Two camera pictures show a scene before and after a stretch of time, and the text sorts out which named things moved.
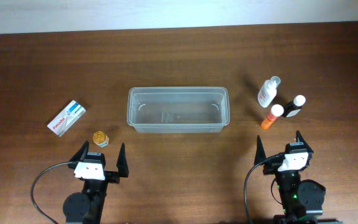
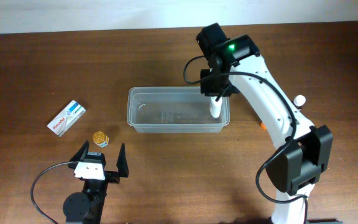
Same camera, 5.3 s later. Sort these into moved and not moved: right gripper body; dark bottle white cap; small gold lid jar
Moved: right gripper body
Not moved: small gold lid jar; dark bottle white cap
